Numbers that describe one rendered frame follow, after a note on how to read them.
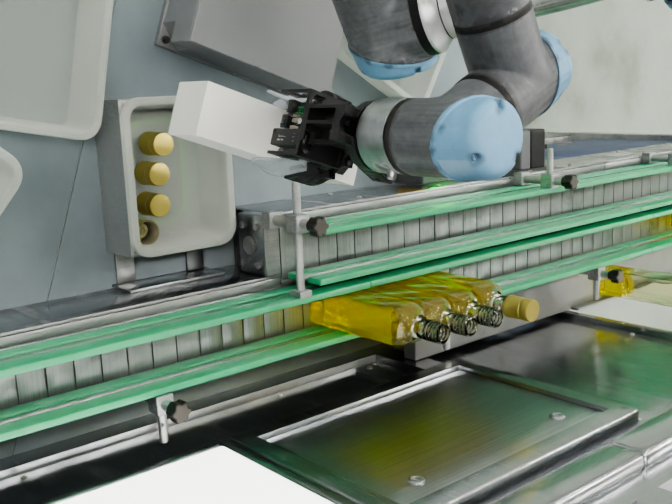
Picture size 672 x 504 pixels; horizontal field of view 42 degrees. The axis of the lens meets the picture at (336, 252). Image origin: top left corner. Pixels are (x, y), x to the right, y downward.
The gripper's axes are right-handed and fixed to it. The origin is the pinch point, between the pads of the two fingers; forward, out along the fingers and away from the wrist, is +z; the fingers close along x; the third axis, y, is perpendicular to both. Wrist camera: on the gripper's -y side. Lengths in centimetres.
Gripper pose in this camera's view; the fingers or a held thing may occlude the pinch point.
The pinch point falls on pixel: (277, 137)
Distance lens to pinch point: 106.0
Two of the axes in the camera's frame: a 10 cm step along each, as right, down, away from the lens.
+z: -6.5, -1.2, 7.5
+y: -7.3, -1.8, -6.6
